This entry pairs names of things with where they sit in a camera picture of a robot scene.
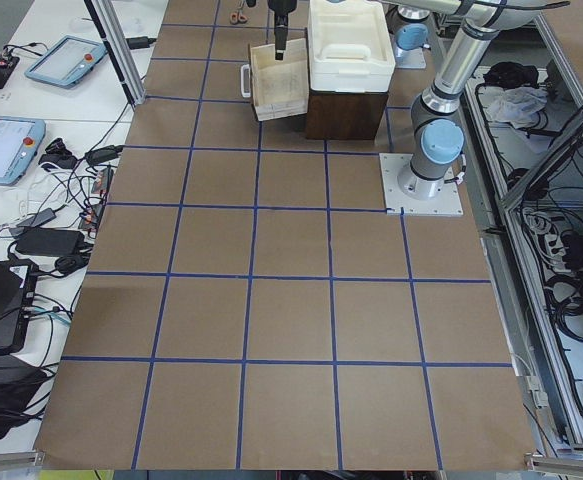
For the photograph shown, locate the white crumpled cloth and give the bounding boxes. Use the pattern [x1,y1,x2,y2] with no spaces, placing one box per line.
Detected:
[485,87,548,128]

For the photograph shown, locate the blue teach pendant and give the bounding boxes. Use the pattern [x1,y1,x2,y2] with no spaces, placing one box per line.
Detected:
[0,116,46,186]
[25,35,107,89]

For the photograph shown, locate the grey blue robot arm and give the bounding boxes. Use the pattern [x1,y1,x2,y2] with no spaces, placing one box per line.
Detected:
[395,0,569,201]

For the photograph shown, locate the light wooden drawer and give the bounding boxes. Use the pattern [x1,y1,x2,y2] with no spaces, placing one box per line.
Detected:
[240,38,309,121]

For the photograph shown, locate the brown paper table cover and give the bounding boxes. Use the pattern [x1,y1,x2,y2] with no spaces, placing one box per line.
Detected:
[36,1,534,471]

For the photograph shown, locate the coiled black cables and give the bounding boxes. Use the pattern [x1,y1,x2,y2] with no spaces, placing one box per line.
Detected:
[540,272,583,346]

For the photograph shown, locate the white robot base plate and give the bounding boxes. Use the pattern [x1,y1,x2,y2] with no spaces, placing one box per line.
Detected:
[379,153,463,217]

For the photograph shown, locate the black power adapter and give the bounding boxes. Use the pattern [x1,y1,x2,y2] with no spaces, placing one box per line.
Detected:
[15,228,85,257]

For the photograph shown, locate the dark wooden cabinet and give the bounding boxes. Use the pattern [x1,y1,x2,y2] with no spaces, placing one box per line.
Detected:
[305,90,389,140]

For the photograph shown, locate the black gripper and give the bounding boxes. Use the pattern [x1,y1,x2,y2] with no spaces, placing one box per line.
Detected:
[267,0,297,61]

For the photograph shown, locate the orange handled scissors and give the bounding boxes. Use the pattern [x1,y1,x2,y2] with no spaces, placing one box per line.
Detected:
[229,0,248,25]

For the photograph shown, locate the aluminium frame post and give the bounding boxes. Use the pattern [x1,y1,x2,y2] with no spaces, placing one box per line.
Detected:
[84,0,146,108]

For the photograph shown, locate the second grey robot arm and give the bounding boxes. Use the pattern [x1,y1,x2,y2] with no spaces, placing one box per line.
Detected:
[267,0,430,61]

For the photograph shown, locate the white foam box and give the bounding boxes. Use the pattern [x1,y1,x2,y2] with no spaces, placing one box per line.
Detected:
[307,0,395,93]

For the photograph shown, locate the upper blue teach pendant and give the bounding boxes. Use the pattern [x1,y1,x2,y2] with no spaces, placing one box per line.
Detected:
[25,35,107,89]

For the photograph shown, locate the lower blue teach pendant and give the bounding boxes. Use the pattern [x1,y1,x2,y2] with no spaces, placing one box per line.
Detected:
[0,116,46,186]

